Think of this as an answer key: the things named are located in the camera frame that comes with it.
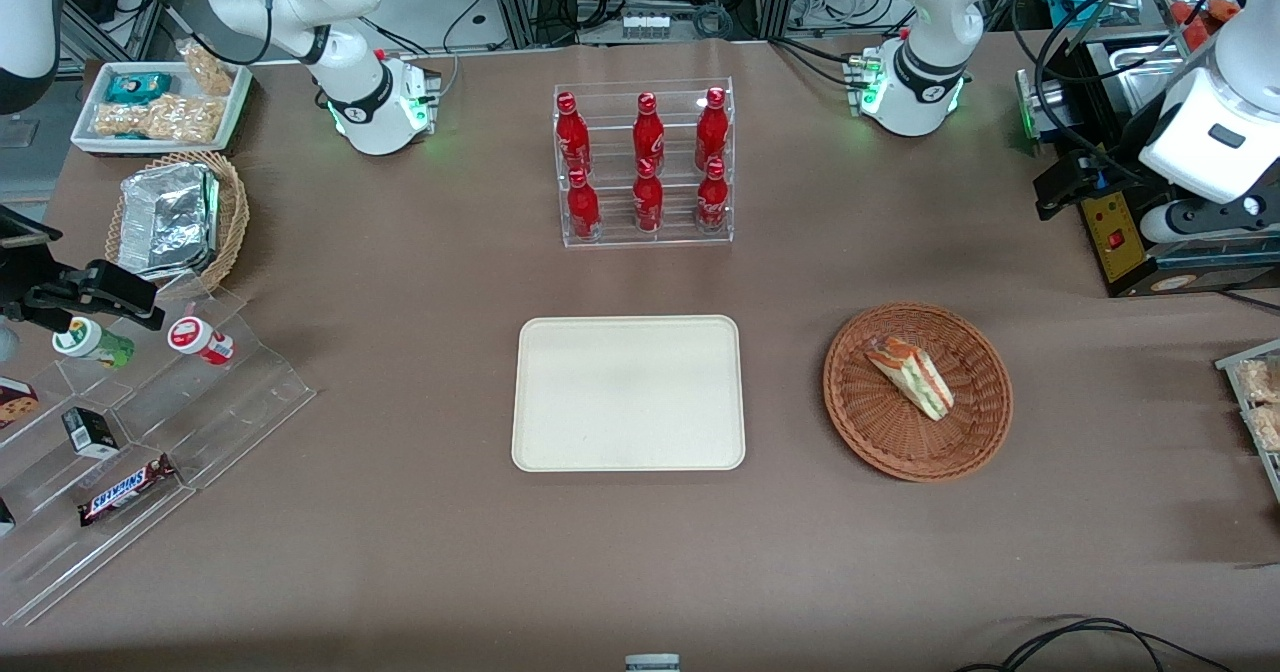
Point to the brown cookie box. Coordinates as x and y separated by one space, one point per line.
15 402

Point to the clear packed snack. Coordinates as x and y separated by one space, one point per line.
1260 380
1268 428

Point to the small grey object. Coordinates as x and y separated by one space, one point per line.
652 663

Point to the clear bag of peanuts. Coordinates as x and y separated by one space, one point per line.
165 119
208 70

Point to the brown round wicker basket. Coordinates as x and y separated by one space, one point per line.
880 422

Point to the teal snack packet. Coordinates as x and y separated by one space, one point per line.
138 87

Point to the green can with white lid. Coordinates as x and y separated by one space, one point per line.
92 342

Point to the red can with white lid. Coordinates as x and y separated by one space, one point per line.
200 340

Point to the yellow black control box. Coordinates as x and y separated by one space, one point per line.
1120 237

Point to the clear acrylic bottle rack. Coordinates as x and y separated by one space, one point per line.
610 207

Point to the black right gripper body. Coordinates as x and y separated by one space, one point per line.
18 277

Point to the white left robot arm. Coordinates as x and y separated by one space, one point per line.
930 12

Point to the Snickers chocolate bar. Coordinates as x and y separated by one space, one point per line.
126 492

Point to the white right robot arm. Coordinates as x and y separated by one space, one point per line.
350 82

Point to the small black box with barcode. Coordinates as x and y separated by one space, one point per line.
92 434

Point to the red cola bottle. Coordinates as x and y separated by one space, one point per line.
584 210
572 137
713 200
712 132
648 202
648 134

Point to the cream plastic serving tray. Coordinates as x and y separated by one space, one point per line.
628 394

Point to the wrapped triangular sandwich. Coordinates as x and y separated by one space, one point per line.
915 377

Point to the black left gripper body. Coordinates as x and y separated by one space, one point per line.
1113 169

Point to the light wicker basket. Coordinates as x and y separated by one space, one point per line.
232 212

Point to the aluminium foil container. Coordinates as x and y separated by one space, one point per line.
165 217

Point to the black framed metal machine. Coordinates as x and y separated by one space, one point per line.
1200 272

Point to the clear acrylic tiered rack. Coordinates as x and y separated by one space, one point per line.
230 402

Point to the white power strip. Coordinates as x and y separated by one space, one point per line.
645 24

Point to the white rectangular snack tray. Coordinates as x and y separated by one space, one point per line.
235 102

